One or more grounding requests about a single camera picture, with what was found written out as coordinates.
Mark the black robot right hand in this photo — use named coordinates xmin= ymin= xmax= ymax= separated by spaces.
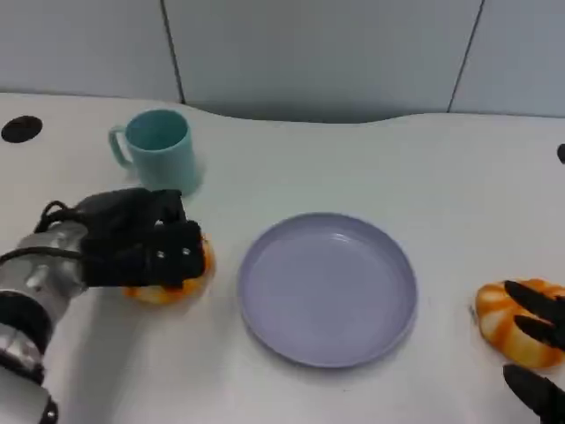
xmin=502 ymin=279 xmax=565 ymax=424

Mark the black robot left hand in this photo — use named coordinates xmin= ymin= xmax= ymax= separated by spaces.
xmin=77 ymin=188 xmax=211 ymax=291

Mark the orange white toy bread roll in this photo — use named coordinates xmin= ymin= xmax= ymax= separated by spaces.
xmin=122 ymin=233 xmax=217 ymax=306
xmin=474 ymin=277 xmax=565 ymax=369

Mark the pale green mug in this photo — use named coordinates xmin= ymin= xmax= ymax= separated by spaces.
xmin=108 ymin=109 xmax=198 ymax=196

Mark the lilac plate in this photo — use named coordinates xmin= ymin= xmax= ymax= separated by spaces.
xmin=237 ymin=212 xmax=418 ymax=370

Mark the black straight arm cable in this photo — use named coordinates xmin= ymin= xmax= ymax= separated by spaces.
xmin=0 ymin=246 xmax=86 ymax=267

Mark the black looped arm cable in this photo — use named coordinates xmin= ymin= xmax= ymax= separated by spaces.
xmin=34 ymin=201 xmax=89 ymax=235

